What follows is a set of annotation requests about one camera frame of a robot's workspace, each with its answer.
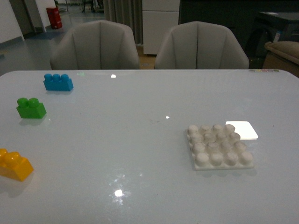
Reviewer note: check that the yellow two-stud toy block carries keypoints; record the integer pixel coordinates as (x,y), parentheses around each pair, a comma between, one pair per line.
(14,166)

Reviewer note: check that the blue three-stud toy block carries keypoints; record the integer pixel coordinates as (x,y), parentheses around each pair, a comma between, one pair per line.
(57,82)

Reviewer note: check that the green two-stud toy block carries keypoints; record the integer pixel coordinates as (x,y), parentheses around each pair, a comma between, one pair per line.
(30,108)

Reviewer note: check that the right grey upholstered chair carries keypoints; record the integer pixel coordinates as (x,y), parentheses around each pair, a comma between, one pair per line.
(200,45)

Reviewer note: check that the grey upholstered chair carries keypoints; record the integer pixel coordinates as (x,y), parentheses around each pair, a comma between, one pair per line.
(200,45)
(96,45)

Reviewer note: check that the left grey upholstered chair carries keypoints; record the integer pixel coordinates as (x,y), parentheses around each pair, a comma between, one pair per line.
(96,45)

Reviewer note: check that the white cabinet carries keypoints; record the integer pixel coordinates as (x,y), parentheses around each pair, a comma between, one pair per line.
(157,17)

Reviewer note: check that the red fire extinguisher box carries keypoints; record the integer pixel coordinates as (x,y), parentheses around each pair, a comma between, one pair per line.
(54,17)

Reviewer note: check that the beige cushion on box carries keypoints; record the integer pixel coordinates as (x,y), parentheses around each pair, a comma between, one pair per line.
(283,55)

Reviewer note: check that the dark desk in background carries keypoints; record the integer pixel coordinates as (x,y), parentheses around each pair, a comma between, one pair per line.
(272,27)

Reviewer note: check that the white studded base plate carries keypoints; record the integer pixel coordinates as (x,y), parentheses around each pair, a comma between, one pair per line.
(218,147)

